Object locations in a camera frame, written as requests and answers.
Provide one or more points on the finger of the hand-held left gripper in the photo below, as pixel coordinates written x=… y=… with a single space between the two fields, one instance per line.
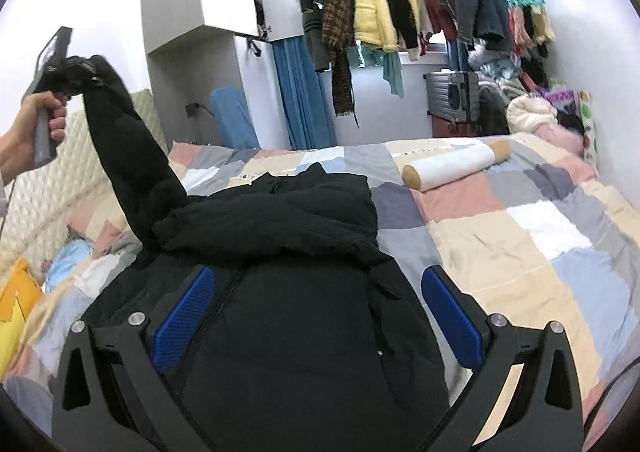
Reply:
x=80 y=67

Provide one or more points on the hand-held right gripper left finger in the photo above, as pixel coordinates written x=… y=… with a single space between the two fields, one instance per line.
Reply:
x=182 y=319

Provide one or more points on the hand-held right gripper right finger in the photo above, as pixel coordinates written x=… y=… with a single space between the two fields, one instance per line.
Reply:
x=452 y=322

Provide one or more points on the black padded jacket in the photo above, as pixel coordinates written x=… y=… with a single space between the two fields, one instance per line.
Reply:
x=280 y=242

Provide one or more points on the person's left forearm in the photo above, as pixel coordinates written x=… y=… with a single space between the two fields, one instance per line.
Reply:
x=3 y=184

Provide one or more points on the pile of mixed clothes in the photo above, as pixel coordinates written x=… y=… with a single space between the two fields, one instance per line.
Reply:
x=495 y=77

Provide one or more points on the green hangers with pastel clothes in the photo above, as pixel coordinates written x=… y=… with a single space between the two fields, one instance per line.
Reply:
x=530 y=17

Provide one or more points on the person's left hand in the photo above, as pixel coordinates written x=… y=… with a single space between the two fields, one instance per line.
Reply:
x=22 y=137

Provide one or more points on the cream padded headboard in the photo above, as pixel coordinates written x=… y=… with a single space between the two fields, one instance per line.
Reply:
x=50 y=197

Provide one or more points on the patchwork quilt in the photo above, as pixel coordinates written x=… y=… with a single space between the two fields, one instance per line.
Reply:
x=500 y=232

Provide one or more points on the white bolster pillow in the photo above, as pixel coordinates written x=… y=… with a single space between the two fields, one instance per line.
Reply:
x=450 y=167

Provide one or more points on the yellow pillow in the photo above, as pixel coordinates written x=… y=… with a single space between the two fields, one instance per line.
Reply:
x=15 y=302

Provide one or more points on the dark red suitcase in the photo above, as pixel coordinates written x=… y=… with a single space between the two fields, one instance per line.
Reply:
x=450 y=127

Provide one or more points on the pink fluffy pillow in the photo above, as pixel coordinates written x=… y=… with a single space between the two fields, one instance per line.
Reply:
x=565 y=140

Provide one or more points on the white fluffy blanket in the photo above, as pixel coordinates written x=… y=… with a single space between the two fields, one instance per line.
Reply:
x=530 y=115

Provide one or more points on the blue curtain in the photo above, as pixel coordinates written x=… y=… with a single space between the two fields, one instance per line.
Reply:
x=300 y=97

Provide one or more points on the grey suitcase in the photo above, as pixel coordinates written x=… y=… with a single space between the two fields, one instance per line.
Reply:
x=442 y=95

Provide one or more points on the polka dot cushion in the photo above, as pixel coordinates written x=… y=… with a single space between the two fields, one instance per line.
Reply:
x=590 y=127

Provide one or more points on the brown plaid coat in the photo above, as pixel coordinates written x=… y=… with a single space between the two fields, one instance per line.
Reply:
x=336 y=7

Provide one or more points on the yellow fleece jacket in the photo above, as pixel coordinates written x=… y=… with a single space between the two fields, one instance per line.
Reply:
x=370 y=12

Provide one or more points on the maroon sweater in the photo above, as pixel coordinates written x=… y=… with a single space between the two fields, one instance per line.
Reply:
x=436 y=5

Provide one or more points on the black wall socket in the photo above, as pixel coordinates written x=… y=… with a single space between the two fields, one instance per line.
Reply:
x=192 y=110

